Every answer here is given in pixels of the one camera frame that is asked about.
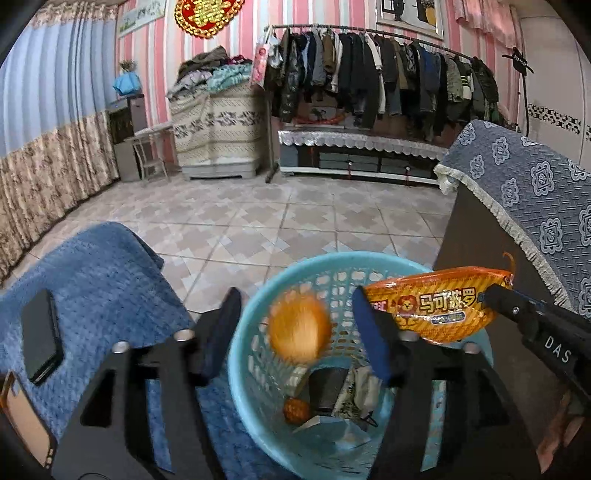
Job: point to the grey box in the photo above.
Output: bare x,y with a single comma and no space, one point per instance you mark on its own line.
127,161

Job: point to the blue bag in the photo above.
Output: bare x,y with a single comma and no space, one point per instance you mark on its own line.
127,84

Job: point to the large orange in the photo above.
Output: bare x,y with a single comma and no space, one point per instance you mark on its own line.
300,327

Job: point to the pink gift bag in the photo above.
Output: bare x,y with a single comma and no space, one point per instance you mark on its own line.
259,64

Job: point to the metal frame chair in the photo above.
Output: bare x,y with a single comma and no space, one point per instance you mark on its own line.
154,152

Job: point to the patterned cloth garment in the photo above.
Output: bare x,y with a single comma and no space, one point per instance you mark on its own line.
362,392

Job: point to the blue patterned fringed cloth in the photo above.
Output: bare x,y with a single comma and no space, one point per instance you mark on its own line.
521,184

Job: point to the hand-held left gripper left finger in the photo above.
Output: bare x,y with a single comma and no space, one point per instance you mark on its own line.
221,332

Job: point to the small mandarin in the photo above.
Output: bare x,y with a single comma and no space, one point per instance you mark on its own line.
295,410

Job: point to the clear plastic wrapper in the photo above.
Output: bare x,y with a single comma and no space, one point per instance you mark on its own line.
332,431

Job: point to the blue and floral curtain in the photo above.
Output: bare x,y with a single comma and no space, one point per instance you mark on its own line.
46,92

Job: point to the white wardrobe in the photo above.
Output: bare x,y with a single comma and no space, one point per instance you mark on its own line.
554,69

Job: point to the black phone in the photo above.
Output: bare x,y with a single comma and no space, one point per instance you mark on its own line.
41,337

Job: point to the pink window valance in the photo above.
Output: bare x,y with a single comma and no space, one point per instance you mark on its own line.
489,21

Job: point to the cream patterned cover cloth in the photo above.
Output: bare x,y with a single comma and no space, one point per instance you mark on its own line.
217,129

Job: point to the pile of folded clothes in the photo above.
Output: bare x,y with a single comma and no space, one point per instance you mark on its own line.
203,69

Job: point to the low tv cabinet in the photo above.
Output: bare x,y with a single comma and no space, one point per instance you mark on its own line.
341,164

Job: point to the long framed wall picture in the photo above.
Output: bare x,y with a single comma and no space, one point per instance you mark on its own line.
138,18

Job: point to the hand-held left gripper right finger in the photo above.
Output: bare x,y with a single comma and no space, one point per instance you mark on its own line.
374,341

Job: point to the large framed wall picture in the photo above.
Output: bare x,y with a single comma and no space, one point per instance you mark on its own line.
406,18

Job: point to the metal clothes rack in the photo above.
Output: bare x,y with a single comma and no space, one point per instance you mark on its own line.
273,157

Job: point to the white chest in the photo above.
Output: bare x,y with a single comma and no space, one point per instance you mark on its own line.
221,172

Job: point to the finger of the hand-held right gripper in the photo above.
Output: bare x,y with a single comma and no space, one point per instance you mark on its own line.
508,304

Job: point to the blue knitted blanket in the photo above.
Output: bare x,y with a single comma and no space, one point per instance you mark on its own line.
106,286

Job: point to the black packet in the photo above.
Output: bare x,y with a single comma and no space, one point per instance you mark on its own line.
328,390

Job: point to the orange snack packet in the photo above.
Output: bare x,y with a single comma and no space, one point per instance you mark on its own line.
443,300

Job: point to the silver lace cloth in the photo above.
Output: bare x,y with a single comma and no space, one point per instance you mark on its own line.
351,141

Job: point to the dark brown cabinet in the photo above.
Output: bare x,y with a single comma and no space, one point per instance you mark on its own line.
480,230

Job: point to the red gold heart wall decoration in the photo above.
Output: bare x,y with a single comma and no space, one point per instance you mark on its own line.
207,16

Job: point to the row of hanging clothes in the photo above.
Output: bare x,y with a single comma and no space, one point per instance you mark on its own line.
369,78

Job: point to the printed cardboard box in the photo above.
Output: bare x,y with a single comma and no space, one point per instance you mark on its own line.
325,114

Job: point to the small potted plant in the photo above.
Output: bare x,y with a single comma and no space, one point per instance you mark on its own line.
128,66

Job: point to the black coat stand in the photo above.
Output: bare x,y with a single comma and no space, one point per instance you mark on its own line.
521,62

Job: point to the orange cased phone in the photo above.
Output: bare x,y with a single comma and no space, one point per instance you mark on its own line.
23,415

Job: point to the light blue plastic basket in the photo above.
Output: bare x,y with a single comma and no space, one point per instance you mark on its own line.
251,374

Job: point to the small dark cabinet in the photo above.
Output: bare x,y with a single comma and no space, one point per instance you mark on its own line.
124,122

